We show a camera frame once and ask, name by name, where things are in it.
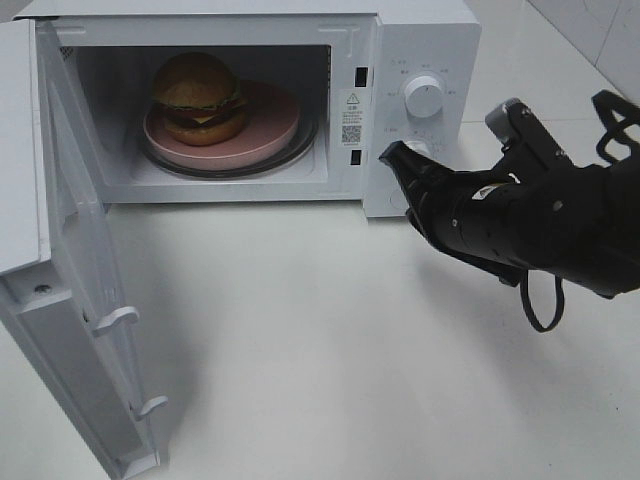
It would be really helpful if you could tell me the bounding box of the glass turntable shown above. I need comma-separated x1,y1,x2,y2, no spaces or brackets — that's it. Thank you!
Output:
139,118,318,181

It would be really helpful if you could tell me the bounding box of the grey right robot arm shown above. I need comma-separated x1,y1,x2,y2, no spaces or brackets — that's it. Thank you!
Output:
380,141,639,298

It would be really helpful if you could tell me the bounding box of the white timer knob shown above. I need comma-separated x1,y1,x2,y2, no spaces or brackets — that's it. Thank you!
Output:
405,140,432,158

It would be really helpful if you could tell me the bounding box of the white power knob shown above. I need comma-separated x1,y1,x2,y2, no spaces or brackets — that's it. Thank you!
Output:
403,72,444,119

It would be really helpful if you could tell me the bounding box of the burger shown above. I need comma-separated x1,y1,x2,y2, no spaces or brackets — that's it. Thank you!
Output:
152,52,247,147

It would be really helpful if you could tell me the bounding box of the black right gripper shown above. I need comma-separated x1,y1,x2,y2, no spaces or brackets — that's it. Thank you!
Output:
379,141,526,287

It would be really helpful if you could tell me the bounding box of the white microwave door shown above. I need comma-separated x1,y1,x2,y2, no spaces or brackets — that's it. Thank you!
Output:
1,19,167,479

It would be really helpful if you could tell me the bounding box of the pink plate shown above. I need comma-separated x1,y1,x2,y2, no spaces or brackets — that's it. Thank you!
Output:
143,80,302,172

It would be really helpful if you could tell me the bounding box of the white microwave oven body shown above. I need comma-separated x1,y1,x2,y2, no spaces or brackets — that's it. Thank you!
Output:
11,1,481,217

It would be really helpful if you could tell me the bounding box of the round door release button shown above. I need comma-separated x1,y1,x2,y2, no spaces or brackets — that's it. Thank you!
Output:
389,189,407,211

